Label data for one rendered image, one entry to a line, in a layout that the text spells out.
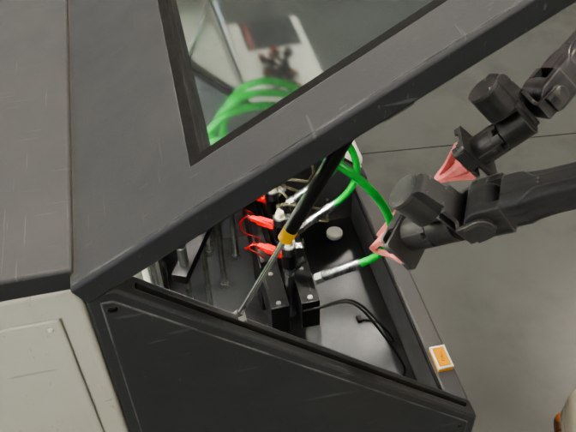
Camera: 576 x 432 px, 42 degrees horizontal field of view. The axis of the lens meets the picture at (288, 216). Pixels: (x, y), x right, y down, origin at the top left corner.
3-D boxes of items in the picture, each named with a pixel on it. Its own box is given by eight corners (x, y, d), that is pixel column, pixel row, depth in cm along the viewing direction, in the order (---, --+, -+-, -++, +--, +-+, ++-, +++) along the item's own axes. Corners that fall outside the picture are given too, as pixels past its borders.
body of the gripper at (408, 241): (379, 247, 117) (410, 239, 111) (405, 199, 122) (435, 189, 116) (406, 272, 119) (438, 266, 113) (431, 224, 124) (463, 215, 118)
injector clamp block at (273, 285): (320, 345, 157) (320, 299, 147) (273, 354, 156) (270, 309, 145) (285, 233, 181) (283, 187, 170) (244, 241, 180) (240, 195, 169)
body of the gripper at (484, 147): (450, 129, 134) (484, 106, 130) (485, 160, 138) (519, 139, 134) (454, 153, 129) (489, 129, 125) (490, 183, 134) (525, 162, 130)
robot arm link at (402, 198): (501, 235, 104) (507, 188, 108) (443, 192, 99) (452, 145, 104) (439, 261, 112) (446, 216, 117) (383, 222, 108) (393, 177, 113)
